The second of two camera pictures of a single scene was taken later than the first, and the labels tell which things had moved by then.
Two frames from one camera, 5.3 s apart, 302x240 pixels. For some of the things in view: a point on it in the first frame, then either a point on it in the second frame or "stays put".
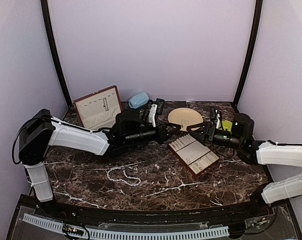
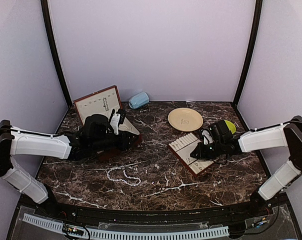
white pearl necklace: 125,175 stays put
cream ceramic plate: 185,117 stays put
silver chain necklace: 105,104 stays put
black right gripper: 203,139 → 201,154
